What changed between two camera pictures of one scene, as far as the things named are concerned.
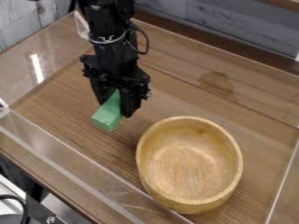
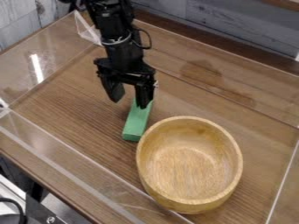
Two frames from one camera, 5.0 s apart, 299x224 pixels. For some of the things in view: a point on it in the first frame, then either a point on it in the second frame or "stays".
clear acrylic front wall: [54, 185] stays
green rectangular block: [107, 115] -> [137, 122]
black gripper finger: [103, 90] -> [115, 88]
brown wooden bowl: [190, 163] stays
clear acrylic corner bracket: [82, 26] stays
